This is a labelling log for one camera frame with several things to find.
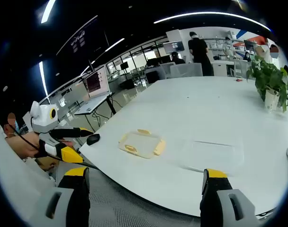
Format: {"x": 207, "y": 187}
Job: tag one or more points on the black computer monitor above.
{"x": 249, "y": 45}
{"x": 173, "y": 46}

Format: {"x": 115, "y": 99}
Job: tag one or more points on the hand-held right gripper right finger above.
{"x": 215, "y": 203}

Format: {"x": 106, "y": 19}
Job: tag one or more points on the white wall shelving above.
{"x": 216, "y": 45}

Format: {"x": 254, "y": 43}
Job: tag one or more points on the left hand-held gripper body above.
{"x": 43, "y": 118}

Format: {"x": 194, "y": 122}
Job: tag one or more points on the black computer mouse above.
{"x": 93, "y": 139}

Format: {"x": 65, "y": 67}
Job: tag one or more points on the grey mesh office chair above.
{"x": 134, "y": 208}

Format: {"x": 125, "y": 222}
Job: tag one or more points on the black hanging banner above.
{"x": 78, "y": 40}

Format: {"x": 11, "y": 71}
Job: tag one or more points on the person's head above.
{"x": 7, "y": 130}

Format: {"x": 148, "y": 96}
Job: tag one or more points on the long curved ceiling light strip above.
{"x": 205, "y": 13}

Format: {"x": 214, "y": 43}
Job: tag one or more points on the white standing desk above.
{"x": 110, "y": 105}

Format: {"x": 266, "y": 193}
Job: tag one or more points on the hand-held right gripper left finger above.
{"x": 80, "y": 203}

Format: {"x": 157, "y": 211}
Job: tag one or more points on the clear plastic container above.
{"x": 215, "y": 156}
{"x": 139, "y": 144}

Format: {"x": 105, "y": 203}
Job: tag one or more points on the green potted plant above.
{"x": 267, "y": 75}

